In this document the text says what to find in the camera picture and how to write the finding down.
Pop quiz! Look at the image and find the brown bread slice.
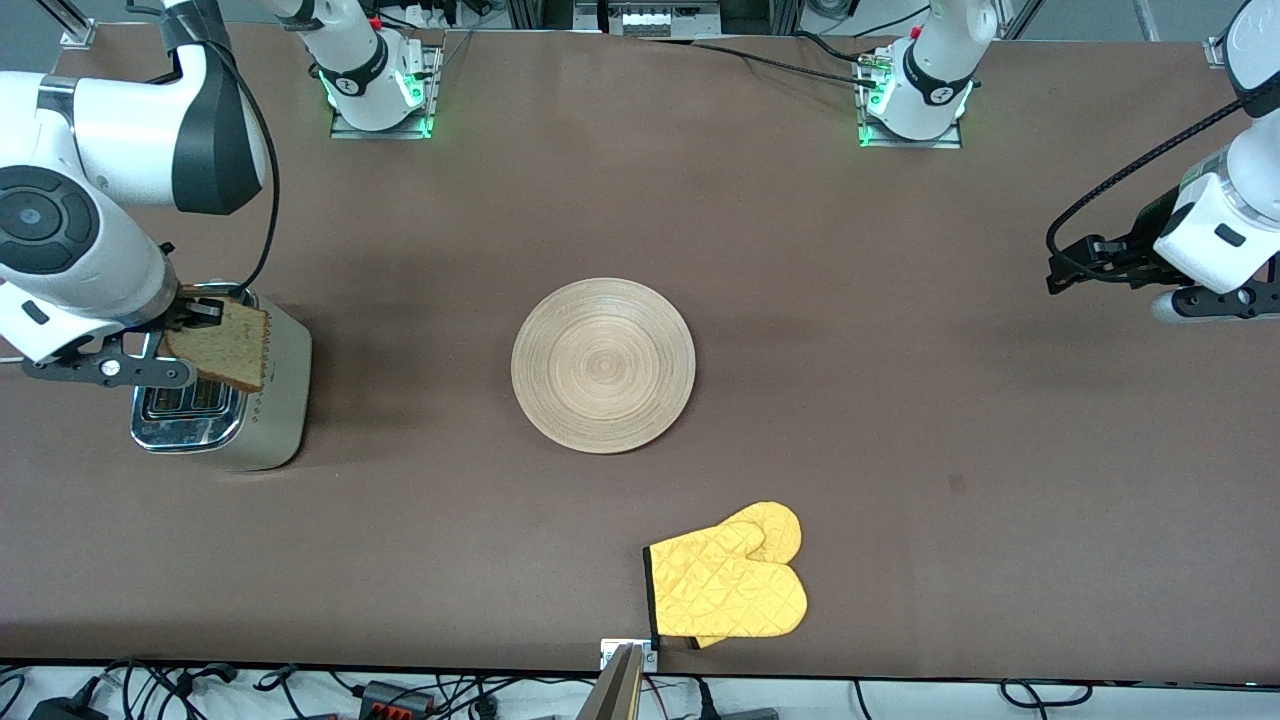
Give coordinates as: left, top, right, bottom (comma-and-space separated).
163, 287, 272, 394

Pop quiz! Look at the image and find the black power adapter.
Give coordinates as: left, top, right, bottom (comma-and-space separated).
28, 697, 109, 720

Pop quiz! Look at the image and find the round wooden plate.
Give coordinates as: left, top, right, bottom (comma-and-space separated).
511, 277, 697, 455

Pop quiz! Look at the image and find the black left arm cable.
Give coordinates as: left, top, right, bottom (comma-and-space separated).
1045, 95, 1256, 286

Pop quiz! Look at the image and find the thick black table cable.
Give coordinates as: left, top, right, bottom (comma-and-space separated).
795, 30, 886, 67

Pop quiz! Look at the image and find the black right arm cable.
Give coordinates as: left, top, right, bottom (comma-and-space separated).
125, 0, 281, 296

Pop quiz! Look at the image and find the yellow quilted oven mitt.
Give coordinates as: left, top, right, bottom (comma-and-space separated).
690, 501, 803, 650
644, 520, 808, 642

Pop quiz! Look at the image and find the slanted metal profile bar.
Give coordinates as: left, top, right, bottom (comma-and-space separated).
577, 644, 644, 720

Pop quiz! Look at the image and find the silver two-slot toaster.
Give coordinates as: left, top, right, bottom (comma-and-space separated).
130, 282, 314, 472

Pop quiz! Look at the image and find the black looped floor cable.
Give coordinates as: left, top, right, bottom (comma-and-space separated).
1000, 679, 1093, 710

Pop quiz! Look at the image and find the black orange connector block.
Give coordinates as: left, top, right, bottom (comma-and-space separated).
357, 680, 437, 720

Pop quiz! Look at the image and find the metal table edge bracket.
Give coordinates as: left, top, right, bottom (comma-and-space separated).
600, 638, 659, 672

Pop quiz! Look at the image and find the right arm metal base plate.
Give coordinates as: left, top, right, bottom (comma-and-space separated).
330, 45, 442, 140

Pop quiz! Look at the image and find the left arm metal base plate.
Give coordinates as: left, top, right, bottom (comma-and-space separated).
857, 50, 966, 151

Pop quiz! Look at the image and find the grey electrical terminal box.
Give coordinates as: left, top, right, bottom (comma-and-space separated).
600, 0, 723, 38

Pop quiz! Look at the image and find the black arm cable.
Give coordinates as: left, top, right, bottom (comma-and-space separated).
125, 0, 281, 296
1045, 95, 1256, 286

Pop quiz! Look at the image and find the thin black table cable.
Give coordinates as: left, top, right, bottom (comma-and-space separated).
640, 38, 878, 87

